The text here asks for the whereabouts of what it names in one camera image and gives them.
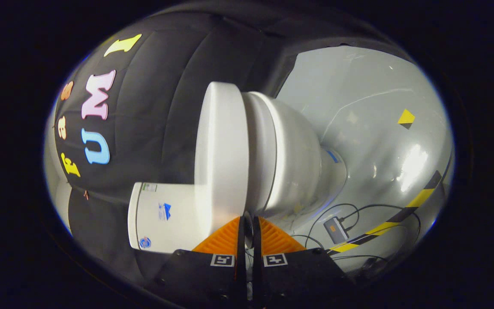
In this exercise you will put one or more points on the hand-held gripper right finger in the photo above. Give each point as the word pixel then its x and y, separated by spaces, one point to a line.
pixel 290 279

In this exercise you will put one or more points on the white ceramic toilet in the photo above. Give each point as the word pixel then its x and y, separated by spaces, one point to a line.
pixel 298 163

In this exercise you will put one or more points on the black backdrop cloth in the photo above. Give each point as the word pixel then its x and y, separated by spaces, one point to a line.
pixel 157 107

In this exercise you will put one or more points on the white toilet lid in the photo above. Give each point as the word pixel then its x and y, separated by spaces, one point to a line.
pixel 221 150

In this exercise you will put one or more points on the yellow black tape square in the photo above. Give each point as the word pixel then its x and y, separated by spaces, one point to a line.
pixel 406 119

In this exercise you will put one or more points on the small grey adapter box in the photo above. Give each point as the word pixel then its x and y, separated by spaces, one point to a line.
pixel 335 229

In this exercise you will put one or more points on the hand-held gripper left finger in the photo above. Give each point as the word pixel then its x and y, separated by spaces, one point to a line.
pixel 212 279

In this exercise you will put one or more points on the white toilet seat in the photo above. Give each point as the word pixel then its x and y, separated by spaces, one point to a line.
pixel 260 154

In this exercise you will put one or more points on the yellow black striped floor tape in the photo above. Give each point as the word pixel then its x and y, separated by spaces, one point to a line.
pixel 418 199

